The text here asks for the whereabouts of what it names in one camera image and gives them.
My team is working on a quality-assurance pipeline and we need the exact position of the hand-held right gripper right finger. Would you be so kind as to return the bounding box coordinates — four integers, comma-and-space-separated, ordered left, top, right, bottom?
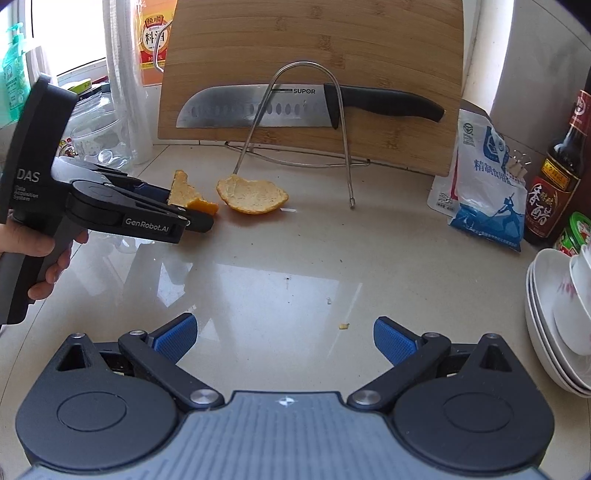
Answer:
347, 316, 516, 412

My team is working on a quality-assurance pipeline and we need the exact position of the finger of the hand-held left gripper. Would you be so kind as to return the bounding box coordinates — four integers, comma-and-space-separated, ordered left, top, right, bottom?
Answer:
98, 167, 170, 200
119, 198, 216, 245

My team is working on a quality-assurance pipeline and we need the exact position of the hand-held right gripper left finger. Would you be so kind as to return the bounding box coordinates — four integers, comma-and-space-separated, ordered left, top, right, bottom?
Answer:
46, 312, 223, 414

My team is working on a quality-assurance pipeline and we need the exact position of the small orange peel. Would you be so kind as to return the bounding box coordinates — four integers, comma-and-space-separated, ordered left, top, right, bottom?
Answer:
167, 169, 221, 216

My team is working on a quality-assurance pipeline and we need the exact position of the person's left hand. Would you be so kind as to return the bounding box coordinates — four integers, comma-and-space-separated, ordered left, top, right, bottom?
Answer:
0, 217, 89, 302

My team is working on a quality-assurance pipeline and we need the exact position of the clear plastic container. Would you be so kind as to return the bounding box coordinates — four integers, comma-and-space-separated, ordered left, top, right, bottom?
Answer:
68, 83, 139, 168

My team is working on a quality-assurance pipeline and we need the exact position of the green soap bottle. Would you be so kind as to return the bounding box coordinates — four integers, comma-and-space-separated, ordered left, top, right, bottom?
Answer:
0, 22, 34, 124

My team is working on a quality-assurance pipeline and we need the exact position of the large orange peel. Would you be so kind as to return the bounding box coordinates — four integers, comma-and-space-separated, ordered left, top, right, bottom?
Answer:
216, 174, 290, 216

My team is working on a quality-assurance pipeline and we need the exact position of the clear plastic sleeve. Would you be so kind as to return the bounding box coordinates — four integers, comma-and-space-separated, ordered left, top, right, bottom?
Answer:
103, 0, 156, 165

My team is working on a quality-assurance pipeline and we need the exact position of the white floral plate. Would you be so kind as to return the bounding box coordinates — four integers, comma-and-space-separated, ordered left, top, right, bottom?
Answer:
527, 263, 591, 388
525, 277, 591, 398
531, 248, 591, 377

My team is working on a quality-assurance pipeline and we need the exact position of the orange label bottle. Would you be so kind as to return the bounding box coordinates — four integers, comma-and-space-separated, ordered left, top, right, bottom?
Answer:
133, 0, 179, 87

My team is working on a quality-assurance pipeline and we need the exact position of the blue white salt bag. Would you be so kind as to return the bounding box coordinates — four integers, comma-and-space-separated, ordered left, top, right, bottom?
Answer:
427, 108, 530, 254

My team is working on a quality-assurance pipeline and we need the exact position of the green lid jar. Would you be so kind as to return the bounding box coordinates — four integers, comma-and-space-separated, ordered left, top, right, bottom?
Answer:
553, 211, 591, 260

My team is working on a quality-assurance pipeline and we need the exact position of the bamboo cutting board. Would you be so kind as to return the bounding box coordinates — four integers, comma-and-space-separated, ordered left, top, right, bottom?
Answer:
156, 0, 465, 178

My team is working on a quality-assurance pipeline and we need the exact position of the dark vinegar bottle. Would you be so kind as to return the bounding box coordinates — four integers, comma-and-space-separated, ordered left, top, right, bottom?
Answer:
523, 89, 591, 248

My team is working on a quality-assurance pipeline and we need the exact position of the black handled kitchen knife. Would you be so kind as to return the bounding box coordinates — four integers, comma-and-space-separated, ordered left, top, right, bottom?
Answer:
175, 82, 447, 130

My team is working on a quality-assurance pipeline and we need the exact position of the metal wire rack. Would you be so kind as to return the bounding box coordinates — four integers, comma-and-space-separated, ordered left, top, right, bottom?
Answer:
224, 62, 370, 210

